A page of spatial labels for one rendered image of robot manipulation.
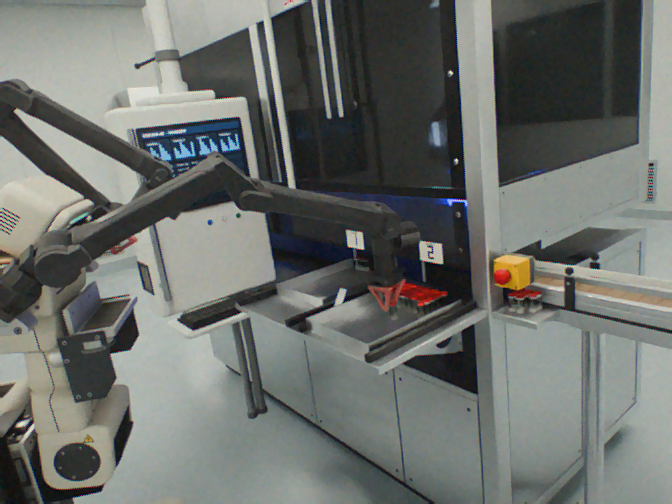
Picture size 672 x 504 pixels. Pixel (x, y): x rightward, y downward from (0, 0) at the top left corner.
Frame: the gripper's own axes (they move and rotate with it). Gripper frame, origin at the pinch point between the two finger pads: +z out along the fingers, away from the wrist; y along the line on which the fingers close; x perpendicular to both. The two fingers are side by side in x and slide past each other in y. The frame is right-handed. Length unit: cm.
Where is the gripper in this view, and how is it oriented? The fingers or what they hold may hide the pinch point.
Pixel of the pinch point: (388, 304)
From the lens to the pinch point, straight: 138.5
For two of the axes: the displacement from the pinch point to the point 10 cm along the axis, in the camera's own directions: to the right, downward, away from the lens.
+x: -7.9, -0.7, 6.0
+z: 1.2, 9.6, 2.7
